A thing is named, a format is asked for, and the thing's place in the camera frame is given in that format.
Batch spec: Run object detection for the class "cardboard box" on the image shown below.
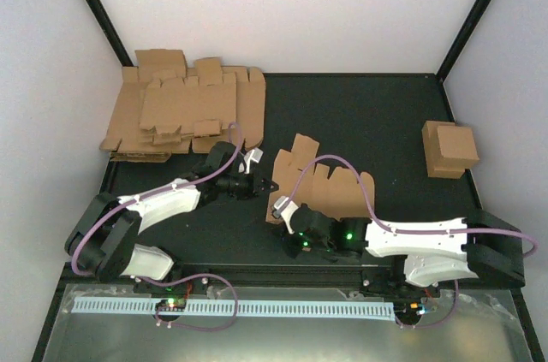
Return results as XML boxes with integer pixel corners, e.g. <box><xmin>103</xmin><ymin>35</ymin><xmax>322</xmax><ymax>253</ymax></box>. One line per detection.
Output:
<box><xmin>434</xmin><ymin>125</ymin><xmax>480</xmax><ymax>169</ymax></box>
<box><xmin>421</xmin><ymin>121</ymin><xmax>465</xmax><ymax>180</ymax></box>
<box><xmin>265</xmin><ymin>134</ymin><xmax>375</xmax><ymax>223</ymax></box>

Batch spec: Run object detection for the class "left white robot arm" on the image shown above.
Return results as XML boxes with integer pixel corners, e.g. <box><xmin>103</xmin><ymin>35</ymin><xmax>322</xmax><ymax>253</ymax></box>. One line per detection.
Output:
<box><xmin>64</xmin><ymin>141</ymin><xmax>279</xmax><ymax>293</ymax></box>

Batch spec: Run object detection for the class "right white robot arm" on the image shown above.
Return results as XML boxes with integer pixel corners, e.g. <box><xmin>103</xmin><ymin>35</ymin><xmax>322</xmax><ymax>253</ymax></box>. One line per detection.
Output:
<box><xmin>271</xmin><ymin>197</ymin><xmax>525</xmax><ymax>296</ymax></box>

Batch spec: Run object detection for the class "right controller circuit board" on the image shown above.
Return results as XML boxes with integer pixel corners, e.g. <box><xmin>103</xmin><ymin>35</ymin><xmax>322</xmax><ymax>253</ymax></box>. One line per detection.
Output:
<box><xmin>394</xmin><ymin>300</ymin><xmax>432</xmax><ymax>317</ymax></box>

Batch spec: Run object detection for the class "controller circuit board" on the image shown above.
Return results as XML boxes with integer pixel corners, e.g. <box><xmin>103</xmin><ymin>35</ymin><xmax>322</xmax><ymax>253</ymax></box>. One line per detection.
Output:
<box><xmin>155</xmin><ymin>297</ymin><xmax>187</xmax><ymax>312</ymax></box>
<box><xmin>394</xmin><ymin>300</ymin><xmax>432</xmax><ymax>317</ymax></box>

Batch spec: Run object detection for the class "stack of flat cardboard blanks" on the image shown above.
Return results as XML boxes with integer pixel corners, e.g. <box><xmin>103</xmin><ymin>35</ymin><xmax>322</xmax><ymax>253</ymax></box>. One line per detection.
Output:
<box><xmin>99</xmin><ymin>49</ymin><xmax>266</xmax><ymax>163</ymax></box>

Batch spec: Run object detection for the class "left controller circuit board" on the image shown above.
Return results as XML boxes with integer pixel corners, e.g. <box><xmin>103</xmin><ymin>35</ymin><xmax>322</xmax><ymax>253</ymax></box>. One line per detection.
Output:
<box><xmin>155</xmin><ymin>297</ymin><xmax>187</xmax><ymax>312</ymax></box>

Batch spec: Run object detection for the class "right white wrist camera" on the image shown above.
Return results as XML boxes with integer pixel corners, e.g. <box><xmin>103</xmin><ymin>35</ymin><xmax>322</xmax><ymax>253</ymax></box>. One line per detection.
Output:
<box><xmin>271</xmin><ymin>196</ymin><xmax>308</xmax><ymax>234</ymax></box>

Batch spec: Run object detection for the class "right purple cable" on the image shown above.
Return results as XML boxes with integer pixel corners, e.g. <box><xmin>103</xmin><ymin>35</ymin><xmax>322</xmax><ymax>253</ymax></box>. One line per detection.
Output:
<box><xmin>273</xmin><ymin>154</ymin><xmax>539</xmax><ymax>331</ymax></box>

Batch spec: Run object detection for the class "purple cable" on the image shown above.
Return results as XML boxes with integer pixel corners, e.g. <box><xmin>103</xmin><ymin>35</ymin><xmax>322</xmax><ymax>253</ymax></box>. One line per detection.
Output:
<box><xmin>70</xmin><ymin>122</ymin><xmax>245</xmax><ymax>332</ymax></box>
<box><xmin>273</xmin><ymin>154</ymin><xmax>539</xmax><ymax>331</ymax></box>

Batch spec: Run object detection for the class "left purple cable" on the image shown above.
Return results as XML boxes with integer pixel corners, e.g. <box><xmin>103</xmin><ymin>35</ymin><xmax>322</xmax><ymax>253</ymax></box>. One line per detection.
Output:
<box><xmin>70</xmin><ymin>122</ymin><xmax>245</xmax><ymax>332</ymax></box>

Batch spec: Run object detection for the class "light blue slotted cable duct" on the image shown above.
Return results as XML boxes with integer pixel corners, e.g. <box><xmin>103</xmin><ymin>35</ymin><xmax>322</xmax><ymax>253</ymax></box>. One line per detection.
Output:
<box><xmin>71</xmin><ymin>297</ymin><xmax>396</xmax><ymax>322</ymax></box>

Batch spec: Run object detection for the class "left black frame post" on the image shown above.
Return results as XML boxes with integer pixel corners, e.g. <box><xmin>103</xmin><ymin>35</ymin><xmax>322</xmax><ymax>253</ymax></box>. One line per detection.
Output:
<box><xmin>85</xmin><ymin>0</ymin><xmax>134</xmax><ymax>67</ymax></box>

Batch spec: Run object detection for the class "black frame post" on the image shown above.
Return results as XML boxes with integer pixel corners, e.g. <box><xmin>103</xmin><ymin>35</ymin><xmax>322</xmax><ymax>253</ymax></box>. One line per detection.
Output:
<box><xmin>436</xmin><ymin>0</ymin><xmax>492</xmax><ymax>83</ymax></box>
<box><xmin>85</xmin><ymin>0</ymin><xmax>134</xmax><ymax>67</ymax></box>

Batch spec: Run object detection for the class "right black frame post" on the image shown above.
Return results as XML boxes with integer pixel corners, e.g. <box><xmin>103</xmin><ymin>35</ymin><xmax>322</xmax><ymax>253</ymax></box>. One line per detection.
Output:
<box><xmin>436</xmin><ymin>0</ymin><xmax>492</xmax><ymax>83</ymax></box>

